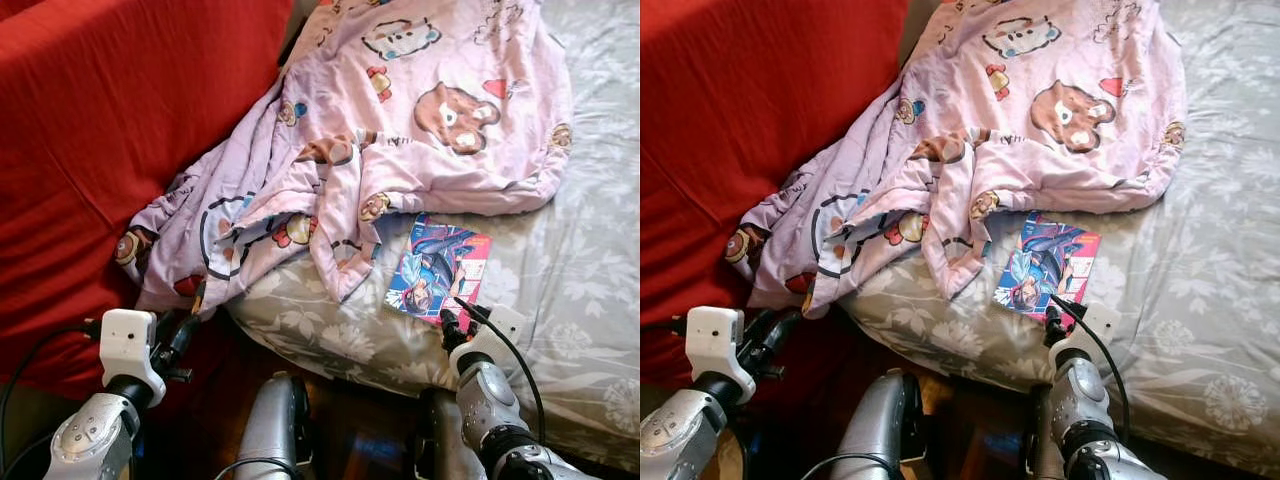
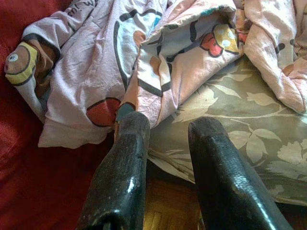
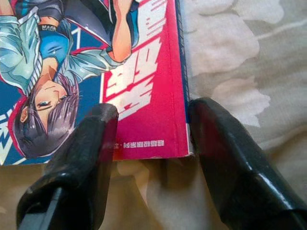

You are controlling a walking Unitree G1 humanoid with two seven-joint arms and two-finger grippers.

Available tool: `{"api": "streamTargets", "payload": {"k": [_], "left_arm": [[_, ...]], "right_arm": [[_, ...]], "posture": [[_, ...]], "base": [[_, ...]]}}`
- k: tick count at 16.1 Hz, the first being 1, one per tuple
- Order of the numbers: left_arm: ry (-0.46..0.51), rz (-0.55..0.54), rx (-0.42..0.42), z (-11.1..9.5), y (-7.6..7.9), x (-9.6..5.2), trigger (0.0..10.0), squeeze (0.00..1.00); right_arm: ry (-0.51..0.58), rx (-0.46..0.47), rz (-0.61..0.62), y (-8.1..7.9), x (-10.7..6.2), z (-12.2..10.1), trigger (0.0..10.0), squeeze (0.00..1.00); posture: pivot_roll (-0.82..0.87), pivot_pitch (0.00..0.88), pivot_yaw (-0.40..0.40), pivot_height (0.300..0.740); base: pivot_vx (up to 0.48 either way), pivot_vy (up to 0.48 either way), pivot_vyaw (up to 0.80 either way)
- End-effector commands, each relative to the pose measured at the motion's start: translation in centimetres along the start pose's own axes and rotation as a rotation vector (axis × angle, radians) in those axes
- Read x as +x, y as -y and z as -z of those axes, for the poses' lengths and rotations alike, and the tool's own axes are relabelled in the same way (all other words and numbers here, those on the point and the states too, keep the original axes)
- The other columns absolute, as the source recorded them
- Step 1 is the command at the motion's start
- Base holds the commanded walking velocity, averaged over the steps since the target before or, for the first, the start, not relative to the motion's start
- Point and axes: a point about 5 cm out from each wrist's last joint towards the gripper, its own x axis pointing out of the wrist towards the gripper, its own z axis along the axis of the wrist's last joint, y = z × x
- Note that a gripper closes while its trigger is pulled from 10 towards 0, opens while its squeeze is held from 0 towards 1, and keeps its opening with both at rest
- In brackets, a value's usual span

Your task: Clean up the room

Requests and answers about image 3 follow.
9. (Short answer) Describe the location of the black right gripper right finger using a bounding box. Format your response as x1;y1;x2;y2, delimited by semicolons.
188;97;307;230

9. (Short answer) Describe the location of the grey floral bed sheet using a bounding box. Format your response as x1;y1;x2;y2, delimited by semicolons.
0;0;307;230

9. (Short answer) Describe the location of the manga book with pink cover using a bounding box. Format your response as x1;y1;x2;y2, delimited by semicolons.
0;0;195;166

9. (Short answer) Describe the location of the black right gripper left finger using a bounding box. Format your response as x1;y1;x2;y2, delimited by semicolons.
16;103;120;230

